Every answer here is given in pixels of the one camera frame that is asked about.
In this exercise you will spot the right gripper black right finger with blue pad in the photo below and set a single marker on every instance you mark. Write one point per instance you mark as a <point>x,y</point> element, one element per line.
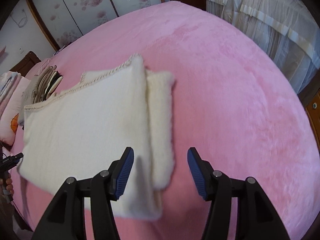
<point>256,216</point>

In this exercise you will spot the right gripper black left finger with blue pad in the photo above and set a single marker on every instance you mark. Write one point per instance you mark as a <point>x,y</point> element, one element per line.
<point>64,217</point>

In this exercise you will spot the white fluffy cardigan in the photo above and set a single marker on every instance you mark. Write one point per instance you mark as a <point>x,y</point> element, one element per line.
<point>81,131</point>

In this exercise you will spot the person's left hand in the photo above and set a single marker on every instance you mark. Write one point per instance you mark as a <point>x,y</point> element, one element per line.
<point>8,183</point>

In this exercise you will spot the pink folded quilt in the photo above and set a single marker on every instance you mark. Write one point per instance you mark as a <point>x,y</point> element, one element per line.
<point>9,118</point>

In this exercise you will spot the pastel folded blanket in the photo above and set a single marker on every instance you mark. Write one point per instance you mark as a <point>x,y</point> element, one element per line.
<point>9,81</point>

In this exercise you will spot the dark wooden headboard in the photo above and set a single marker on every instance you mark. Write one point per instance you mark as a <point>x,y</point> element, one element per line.
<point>26,64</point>

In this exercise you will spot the folded black garment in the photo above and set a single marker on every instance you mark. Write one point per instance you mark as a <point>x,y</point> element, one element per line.
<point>52,85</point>

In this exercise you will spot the pink bed sheet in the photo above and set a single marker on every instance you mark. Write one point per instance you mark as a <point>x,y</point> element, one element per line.
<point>231,103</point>

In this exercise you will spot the floral sliding wardrobe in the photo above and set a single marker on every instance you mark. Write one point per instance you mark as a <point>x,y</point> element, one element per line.
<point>64,21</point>

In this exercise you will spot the cream lace covered furniture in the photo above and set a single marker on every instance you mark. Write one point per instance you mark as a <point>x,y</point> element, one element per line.
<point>284,29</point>

